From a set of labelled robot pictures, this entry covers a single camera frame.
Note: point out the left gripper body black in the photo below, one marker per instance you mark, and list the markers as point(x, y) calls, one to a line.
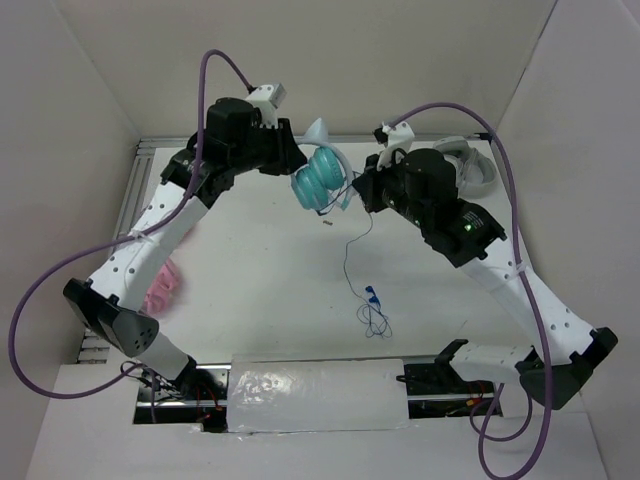
point(265, 149)

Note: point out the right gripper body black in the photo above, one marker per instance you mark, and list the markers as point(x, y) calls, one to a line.
point(388, 184)

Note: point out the teal cat-ear headphones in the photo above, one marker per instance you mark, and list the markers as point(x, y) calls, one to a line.
point(327, 177)

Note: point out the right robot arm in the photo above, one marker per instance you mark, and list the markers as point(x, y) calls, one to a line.
point(564, 350)

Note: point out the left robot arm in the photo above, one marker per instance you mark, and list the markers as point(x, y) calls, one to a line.
point(239, 136)

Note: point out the white grey headphones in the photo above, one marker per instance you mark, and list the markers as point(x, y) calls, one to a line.
point(476, 174)

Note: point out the pink headphones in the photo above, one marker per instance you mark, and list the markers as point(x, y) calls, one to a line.
point(165, 284)

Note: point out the white taped sheet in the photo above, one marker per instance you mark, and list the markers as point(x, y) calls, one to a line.
point(278, 394)

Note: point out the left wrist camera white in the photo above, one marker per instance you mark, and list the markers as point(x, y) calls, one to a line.
point(267, 98)

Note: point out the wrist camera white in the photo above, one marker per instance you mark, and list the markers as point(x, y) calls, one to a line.
point(267, 98)
point(392, 137)

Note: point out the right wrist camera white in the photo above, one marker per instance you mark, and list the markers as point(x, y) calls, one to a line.
point(392, 137)

